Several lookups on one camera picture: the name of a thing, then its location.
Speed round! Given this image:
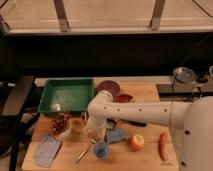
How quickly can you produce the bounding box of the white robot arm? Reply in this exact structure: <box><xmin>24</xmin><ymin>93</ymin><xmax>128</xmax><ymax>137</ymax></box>
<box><xmin>86</xmin><ymin>90</ymin><xmax>213</xmax><ymax>171</ymax></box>

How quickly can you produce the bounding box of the orange-red bowl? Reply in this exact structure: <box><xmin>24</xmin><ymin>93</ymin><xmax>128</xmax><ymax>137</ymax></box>
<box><xmin>114</xmin><ymin>94</ymin><xmax>133</xmax><ymax>103</ymax></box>

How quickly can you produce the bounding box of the purple bowl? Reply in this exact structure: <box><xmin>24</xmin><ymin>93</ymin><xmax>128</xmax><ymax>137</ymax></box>
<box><xmin>96</xmin><ymin>80</ymin><xmax>120</xmax><ymax>97</ymax></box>

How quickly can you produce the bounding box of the grey metal bowl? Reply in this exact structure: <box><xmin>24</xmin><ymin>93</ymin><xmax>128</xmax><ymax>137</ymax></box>
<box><xmin>173</xmin><ymin>67</ymin><xmax>196</xmax><ymax>84</ymax></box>

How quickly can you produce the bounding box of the blue plastic cup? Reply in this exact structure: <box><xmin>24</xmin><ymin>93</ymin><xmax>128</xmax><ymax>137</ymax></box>
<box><xmin>93</xmin><ymin>141</ymin><xmax>109</xmax><ymax>159</ymax></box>

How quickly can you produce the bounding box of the blue sponge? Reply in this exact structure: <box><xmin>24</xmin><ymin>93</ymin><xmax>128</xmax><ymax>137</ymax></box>
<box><xmin>106</xmin><ymin>128</ymin><xmax>127</xmax><ymax>144</ymax></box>

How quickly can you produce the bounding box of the small metal cup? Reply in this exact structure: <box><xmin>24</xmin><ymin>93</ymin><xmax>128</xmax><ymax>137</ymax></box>
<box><xmin>81</xmin><ymin>112</ymin><xmax>89</xmax><ymax>123</ymax></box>

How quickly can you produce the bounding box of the wooden cutting board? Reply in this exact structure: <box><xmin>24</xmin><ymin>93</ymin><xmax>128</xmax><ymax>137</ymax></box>
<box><xmin>21</xmin><ymin>77</ymin><xmax>181</xmax><ymax>171</ymax></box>

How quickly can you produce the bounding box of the bunch of red grapes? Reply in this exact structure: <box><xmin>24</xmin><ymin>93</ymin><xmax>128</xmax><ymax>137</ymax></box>
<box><xmin>51</xmin><ymin>113</ymin><xmax>71</xmax><ymax>138</ymax></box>

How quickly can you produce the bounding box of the orange-yellow apple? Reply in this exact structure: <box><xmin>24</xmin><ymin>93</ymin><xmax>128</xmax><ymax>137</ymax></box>
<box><xmin>130</xmin><ymin>134</ymin><xmax>145</xmax><ymax>151</ymax></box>

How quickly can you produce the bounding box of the blue-grey cloth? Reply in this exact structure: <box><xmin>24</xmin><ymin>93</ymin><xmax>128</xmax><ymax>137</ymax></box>
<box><xmin>34</xmin><ymin>135</ymin><xmax>61</xmax><ymax>168</ymax></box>

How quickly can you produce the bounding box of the green plastic tray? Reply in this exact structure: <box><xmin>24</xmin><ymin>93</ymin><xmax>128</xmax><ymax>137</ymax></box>
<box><xmin>38</xmin><ymin>79</ymin><xmax>94</xmax><ymax>115</ymax></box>

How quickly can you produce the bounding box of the orange carrot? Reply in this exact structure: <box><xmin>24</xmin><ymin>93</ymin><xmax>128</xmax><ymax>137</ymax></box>
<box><xmin>158</xmin><ymin>132</ymin><xmax>168</xmax><ymax>161</ymax></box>

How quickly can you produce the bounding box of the black chair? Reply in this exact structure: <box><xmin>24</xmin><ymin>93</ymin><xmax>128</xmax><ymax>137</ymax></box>
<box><xmin>0</xmin><ymin>76</ymin><xmax>40</xmax><ymax>171</ymax></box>

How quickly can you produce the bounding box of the black handled kitchen tool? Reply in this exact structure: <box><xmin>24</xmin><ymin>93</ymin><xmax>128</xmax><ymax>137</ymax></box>
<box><xmin>105</xmin><ymin>119</ymin><xmax>147</xmax><ymax>130</ymax></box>

